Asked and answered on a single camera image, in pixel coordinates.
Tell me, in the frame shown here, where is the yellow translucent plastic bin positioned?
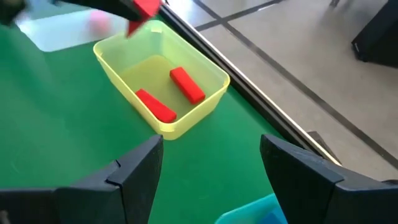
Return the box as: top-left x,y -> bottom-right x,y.
93,19 -> 231,141

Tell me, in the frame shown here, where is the black aluminium table frame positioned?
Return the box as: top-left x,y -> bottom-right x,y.
157,2 -> 343,166

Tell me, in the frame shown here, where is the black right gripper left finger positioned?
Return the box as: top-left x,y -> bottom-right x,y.
0,134 -> 164,224

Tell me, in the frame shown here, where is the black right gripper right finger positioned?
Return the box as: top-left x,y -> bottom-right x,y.
259,134 -> 398,224

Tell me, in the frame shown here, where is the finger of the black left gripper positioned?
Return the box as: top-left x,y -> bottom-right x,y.
60,0 -> 144,22

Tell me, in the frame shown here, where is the red wooden block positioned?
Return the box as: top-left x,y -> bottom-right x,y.
126,0 -> 163,37
89,9 -> 110,34

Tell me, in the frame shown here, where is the black computer tower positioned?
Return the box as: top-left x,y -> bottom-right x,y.
351,0 -> 398,68

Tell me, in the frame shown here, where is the blue cube block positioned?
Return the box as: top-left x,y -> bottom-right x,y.
259,210 -> 285,224

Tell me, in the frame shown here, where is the red rectangular block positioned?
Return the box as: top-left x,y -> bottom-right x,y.
169,66 -> 206,105
135,88 -> 178,124

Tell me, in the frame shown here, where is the teal translucent plastic bin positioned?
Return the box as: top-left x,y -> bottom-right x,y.
214,192 -> 289,224

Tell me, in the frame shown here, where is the white translucent plastic bin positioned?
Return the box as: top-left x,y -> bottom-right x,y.
17,9 -> 125,53

